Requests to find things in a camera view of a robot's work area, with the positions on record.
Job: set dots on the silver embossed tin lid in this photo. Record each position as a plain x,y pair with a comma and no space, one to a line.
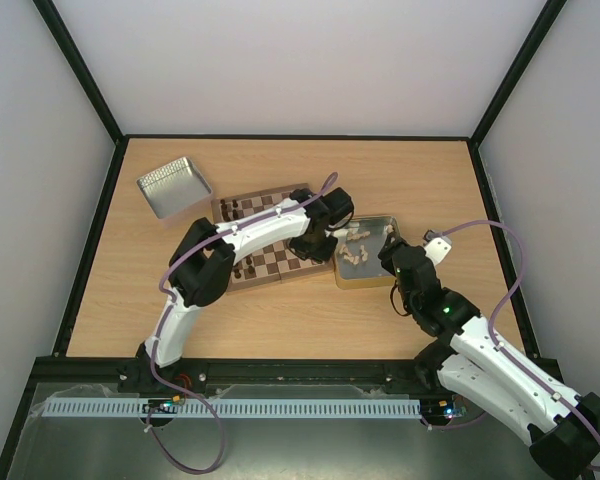
174,187

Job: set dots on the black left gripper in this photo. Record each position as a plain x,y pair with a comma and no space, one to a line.
324,256

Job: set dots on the gold tin box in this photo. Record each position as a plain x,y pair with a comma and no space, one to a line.
371,274

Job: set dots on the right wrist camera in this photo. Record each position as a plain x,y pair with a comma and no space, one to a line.
436,246

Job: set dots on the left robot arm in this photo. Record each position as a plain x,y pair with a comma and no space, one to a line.
200,270

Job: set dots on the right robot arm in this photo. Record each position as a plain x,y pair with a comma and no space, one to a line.
469,357

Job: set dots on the wooden chess board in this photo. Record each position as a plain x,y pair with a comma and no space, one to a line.
274,263

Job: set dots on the black enclosure frame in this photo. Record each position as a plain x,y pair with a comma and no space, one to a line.
55,24

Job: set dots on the light blue cable duct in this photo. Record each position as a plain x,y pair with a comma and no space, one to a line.
59,407

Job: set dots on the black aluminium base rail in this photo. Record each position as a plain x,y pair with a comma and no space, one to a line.
207,376

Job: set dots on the row of dark chess pieces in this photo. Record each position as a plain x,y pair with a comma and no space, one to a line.
231,211

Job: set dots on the pile of light chess pieces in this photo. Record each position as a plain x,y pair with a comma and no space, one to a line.
357,245

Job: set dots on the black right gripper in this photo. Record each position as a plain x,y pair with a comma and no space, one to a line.
393,250

